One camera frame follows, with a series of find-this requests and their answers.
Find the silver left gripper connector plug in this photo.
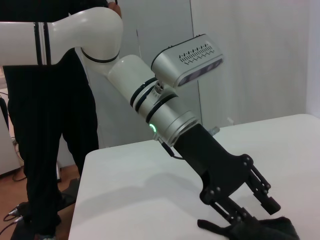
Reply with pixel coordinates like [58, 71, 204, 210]
[207, 126, 221, 137]

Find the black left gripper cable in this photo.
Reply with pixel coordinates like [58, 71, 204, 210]
[155, 134, 185, 160]

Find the black floor base plate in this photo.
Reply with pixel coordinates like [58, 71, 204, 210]
[58, 177, 82, 212]

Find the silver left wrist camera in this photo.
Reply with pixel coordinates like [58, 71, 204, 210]
[150, 33, 225, 89]

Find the dark cloth rag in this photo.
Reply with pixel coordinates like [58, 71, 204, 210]
[196, 215, 301, 240]

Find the bystander bare hand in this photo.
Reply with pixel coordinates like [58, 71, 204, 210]
[107, 0, 123, 19]

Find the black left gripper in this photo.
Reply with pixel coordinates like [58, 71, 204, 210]
[174, 123, 282, 226]

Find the black floor cable with plug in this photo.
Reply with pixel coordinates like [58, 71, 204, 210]
[0, 202, 30, 224]

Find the person in black clothes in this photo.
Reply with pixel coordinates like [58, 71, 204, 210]
[0, 0, 123, 238]

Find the white cabinet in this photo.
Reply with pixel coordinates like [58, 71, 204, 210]
[0, 66, 25, 177]

